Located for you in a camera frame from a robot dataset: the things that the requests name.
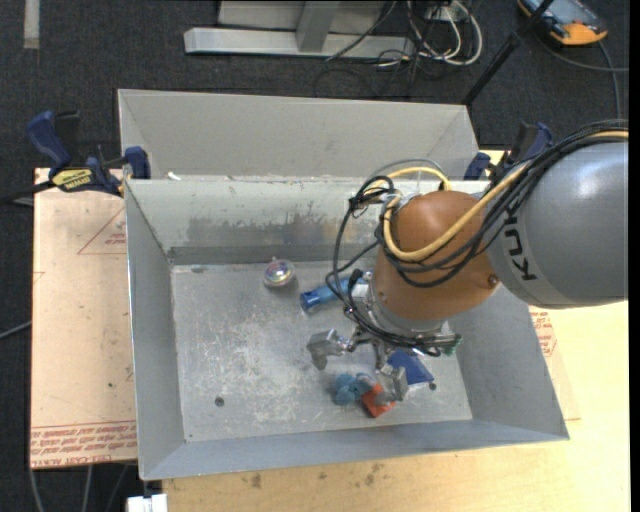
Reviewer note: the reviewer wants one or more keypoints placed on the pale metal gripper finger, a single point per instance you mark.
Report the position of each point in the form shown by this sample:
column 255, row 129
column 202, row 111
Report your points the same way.
column 322, row 344
column 398, row 381

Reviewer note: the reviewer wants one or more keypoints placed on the orange-red block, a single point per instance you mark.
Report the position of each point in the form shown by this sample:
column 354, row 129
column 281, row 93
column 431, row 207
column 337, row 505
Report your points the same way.
column 373, row 405

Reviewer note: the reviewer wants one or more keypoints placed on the blue cylinder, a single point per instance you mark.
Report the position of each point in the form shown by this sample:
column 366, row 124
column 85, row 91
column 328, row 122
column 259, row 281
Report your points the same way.
column 315, row 298

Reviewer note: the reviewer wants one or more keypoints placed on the blue fuzzy toy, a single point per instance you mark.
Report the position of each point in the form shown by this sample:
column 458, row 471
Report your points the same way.
column 345, row 389

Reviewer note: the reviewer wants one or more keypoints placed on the grey metal bin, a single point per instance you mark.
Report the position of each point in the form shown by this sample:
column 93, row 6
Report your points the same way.
column 240, row 350

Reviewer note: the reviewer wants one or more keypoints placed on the shiny multicolour spinning top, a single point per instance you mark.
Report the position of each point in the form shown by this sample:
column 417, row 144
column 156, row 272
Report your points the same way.
column 278, row 273

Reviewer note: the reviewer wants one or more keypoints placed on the small white thing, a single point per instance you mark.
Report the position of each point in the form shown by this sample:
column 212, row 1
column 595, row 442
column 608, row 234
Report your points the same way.
column 173, row 175

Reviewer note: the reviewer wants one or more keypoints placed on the brown cardboard board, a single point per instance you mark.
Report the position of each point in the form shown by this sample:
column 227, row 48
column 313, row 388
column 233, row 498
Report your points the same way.
column 80, row 310

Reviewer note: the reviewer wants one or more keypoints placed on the black cylinder on white bracket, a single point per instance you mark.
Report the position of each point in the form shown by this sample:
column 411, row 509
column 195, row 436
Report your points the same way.
column 356, row 276

